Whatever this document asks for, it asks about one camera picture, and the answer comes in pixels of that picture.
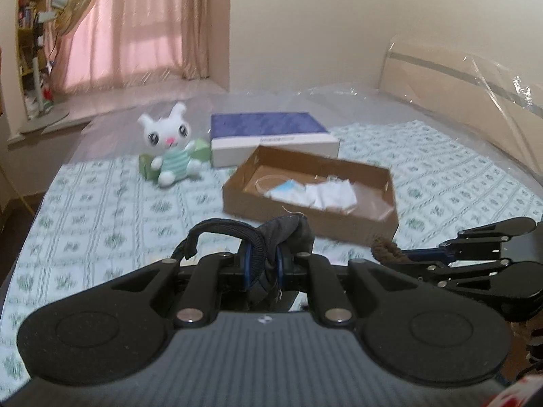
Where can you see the blue and white flat box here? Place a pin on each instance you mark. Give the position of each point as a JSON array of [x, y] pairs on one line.
[[263, 125]]

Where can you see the wooden bookshelf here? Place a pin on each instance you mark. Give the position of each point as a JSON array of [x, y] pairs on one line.
[[29, 17]]

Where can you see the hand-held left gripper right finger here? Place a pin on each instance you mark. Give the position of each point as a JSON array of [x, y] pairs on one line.
[[278, 268]]

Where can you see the white bunny plush toy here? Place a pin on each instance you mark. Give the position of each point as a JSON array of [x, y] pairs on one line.
[[167, 135]]

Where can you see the pink curtain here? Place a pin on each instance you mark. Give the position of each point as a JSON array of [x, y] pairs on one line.
[[140, 17]]

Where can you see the brown fuzzy plush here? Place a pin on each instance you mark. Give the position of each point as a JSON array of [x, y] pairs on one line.
[[386, 250]]

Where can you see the standing fan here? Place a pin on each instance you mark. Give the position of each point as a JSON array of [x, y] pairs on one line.
[[76, 8]]

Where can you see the small green box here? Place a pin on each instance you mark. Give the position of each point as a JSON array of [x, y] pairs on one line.
[[201, 150]]

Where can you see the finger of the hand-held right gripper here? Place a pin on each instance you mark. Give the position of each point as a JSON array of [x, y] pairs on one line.
[[466, 280], [424, 255]]

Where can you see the plastic covered mattress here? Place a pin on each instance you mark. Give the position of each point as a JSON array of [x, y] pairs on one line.
[[263, 97]]

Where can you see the red white small figurine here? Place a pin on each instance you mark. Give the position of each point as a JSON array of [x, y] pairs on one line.
[[48, 92]]

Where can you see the green floral printed tablecloth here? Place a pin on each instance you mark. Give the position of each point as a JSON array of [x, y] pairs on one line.
[[106, 220]]

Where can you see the brown cardboard box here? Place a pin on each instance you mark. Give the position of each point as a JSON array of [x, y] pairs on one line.
[[297, 220]]

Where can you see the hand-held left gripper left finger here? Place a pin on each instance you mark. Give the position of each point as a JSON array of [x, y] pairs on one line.
[[246, 268]]

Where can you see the plastic wrapped headboard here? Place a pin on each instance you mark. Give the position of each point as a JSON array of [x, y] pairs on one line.
[[445, 89]]

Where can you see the white cloth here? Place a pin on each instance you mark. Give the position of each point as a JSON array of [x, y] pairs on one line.
[[333, 197]]

